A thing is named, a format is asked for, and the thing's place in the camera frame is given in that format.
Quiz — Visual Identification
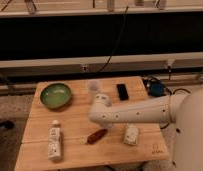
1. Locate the red chili pepper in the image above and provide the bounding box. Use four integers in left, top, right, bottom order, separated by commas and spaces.
86, 129, 107, 144

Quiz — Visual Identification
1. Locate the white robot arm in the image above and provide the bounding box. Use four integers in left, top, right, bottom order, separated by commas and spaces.
88, 89, 203, 171

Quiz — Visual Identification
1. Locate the clear plastic cup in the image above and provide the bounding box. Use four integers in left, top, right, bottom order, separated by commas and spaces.
86, 79, 101, 95

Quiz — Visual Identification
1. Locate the black rectangular block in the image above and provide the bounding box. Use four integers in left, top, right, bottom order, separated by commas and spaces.
116, 84, 129, 101

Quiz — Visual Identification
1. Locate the green ceramic bowl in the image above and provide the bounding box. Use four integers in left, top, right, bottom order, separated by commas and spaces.
40, 83, 72, 110

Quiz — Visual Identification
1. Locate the blue power adapter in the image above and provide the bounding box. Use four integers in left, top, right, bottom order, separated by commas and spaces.
148, 83, 164, 97

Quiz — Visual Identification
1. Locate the white plastic bottle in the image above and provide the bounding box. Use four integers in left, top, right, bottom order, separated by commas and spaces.
48, 120, 62, 161

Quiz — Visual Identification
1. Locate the black floor cable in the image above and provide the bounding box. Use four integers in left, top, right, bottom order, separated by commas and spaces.
142, 76, 193, 130

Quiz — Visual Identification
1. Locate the black hanging cable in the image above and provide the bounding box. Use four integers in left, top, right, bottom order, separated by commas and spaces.
95, 4, 130, 74

